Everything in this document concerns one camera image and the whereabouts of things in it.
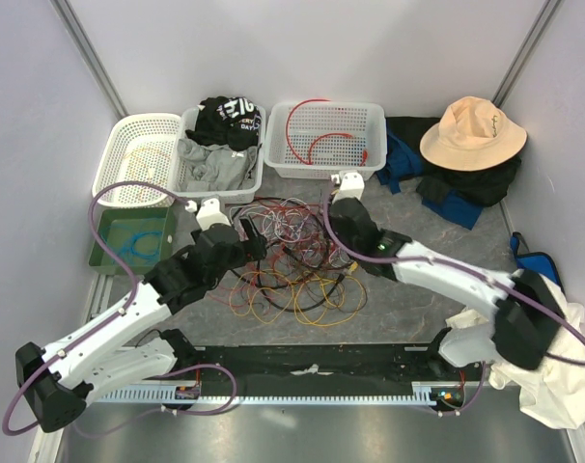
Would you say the blue-white cable duct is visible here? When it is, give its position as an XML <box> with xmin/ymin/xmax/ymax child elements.
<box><xmin>98</xmin><ymin>383</ymin><xmax>436</xmax><ymax>406</ymax></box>

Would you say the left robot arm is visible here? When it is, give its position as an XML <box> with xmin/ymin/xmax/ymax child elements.
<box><xmin>15</xmin><ymin>219</ymin><xmax>267</xmax><ymax>433</ymax></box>

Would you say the blue garment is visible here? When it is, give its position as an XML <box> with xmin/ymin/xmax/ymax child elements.
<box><xmin>376</xmin><ymin>129</ymin><xmax>483</xmax><ymax>230</ymax></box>

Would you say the thick black cable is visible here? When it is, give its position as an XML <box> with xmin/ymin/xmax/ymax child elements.
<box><xmin>224</xmin><ymin>200</ymin><xmax>351</xmax><ymax>313</ymax></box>

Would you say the light blue wire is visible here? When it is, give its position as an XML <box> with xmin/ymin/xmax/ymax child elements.
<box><xmin>103</xmin><ymin>224</ymin><xmax>161</xmax><ymax>266</ymax></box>

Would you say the black printed shirt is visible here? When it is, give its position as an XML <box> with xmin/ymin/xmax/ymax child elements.
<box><xmin>184</xmin><ymin>96</ymin><xmax>263</xmax><ymax>151</ymax></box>

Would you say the blue bag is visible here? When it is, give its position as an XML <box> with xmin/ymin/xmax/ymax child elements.
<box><xmin>510</xmin><ymin>231</ymin><xmax>564</xmax><ymax>289</ymax></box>

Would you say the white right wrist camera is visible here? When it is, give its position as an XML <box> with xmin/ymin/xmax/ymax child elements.
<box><xmin>331</xmin><ymin>171</ymin><xmax>365</xmax><ymax>204</ymax></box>

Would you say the beige bucket hat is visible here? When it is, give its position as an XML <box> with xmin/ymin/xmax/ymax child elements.
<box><xmin>419</xmin><ymin>96</ymin><xmax>527</xmax><ymax>172</ymax></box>

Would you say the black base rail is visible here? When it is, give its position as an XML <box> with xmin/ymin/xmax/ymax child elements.
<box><xmin>192</xmin><ymin>343</ymin><xmax>481</xmax><ymax>395</ymax></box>

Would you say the thin white wire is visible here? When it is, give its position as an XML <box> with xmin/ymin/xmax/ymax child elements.
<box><xmin>228</xmin><ymin>200</ymin><xmax>351</xmax><ymax>271</ymax></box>

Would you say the black garment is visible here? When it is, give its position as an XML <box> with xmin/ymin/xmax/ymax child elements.
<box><xmin>377</xmin><ymin>116</ymin><xmax>521</xmax><ymax>207</ymax></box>

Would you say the thick red ethernet cable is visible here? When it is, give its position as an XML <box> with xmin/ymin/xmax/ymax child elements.
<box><xmin>285</xmin><ymin>97</ymin><xmax>335</xmax><ymax>163</ymax></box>

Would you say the left white oval basket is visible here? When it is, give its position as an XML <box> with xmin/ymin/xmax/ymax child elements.
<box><xmin>92</xmin><ymin>113</ymin><xmax>181</xmax><ymax>208</ymax></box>

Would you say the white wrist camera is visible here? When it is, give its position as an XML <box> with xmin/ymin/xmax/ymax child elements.
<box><xmin>331</xmin><ymin>171</ymin><xmax>365</xmax><ymax>204</ymax></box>
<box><xmin>184</xmin><ymin>197</ymin><xmax>231</xmax><ymax>232</ymax></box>

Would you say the thin red wire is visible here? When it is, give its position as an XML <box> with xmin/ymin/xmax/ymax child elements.
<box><xmin>203</xmin><ymin>197</ymin><xmax>351</xmax><ymax>314</ymax></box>

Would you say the green tray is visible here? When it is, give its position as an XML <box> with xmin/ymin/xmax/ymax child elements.
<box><xmin>97</xmin><ymin>207</ymin><xmax>177</xmax><ymax>276</ymax></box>

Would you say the thin pink wire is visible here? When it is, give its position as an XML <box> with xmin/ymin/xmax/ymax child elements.
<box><xmin>253</xmin><ymin>197</ymin><xmax>342</xmax><ymax>261</ymax></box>

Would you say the red cable in basket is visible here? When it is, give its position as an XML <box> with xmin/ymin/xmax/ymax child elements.
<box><xmin>307</xmin><ymin>132</ymin><xmax>371</xmax><ymax>168</ymax></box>

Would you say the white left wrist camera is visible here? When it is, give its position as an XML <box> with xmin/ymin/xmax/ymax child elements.
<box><xmin>184</xmin><ymin>197</ymin><xmax>231</xmax><ymax>232</ymax></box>

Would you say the right white basket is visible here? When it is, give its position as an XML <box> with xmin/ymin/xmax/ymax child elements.
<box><xmin>264</xmin><ymin>98</ymin><xmax>387</xmax><ymax>179</ymax></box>

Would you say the white cloth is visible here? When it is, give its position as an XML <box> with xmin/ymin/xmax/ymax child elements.
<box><xmin>446</xmin><ymin>276</ymin><xmax>585</xmax><ymax>429</ymax></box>

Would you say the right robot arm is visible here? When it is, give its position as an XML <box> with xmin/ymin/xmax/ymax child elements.
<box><xmin>326</xmin><ymin>198</ymin><xmax>565</xmax><ymax>380</ymax></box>

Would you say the grey garment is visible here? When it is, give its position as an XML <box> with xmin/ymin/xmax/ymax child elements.
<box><xmin>177</xmin><ymin>139</ymin><xmax>258</xmax><ymax>192</ymax></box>

